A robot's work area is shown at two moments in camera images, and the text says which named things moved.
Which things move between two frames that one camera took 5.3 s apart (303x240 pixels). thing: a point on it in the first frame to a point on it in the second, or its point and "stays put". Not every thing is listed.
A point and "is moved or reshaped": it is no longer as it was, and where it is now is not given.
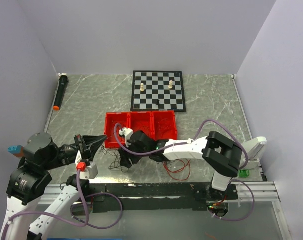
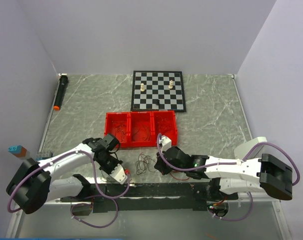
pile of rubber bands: x=179 y=169 is moved or reshaped
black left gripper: x=89 y=146 to x=117 y=161
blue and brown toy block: x=18 y=150 stays put
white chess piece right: x=170 y=86 stays put
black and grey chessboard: x=154 y=90 stays put
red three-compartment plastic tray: x=158 y=125 stays put
